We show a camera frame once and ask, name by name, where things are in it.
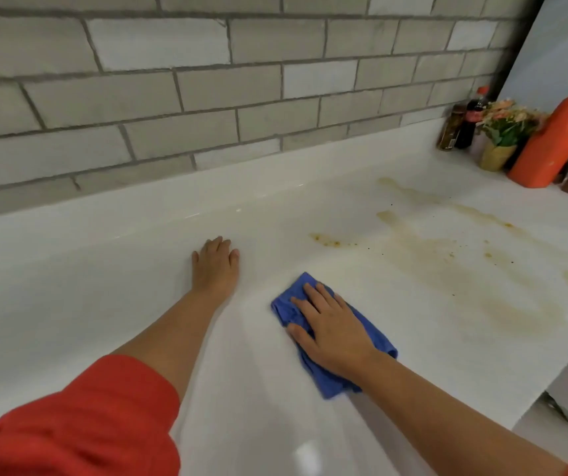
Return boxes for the metal caster wheel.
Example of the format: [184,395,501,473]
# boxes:
[541,391,568,428]

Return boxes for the person's left hand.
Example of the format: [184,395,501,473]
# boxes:
[191,236,241,301]

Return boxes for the white countertop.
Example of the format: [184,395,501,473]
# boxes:
[0,116,568,476]

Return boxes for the blue cloth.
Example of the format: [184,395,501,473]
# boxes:
[271,272,399,400]

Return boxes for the brown spice jar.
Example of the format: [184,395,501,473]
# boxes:
[436,102,467,152]

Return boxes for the artificial flowers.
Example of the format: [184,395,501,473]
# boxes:
[476,97,548,173]

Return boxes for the cola bottle with red cap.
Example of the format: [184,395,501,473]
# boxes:
[454,85,491,150]

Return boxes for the person's left forearm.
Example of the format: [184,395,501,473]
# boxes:
[112,290,233,402]

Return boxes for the person's right forearm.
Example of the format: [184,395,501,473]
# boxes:
[358,351,568,476]

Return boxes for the person's right hand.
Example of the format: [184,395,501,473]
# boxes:
[286,282,384,382]

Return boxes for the large red plastic bottle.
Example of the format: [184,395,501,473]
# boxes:
[507,83,568,189]

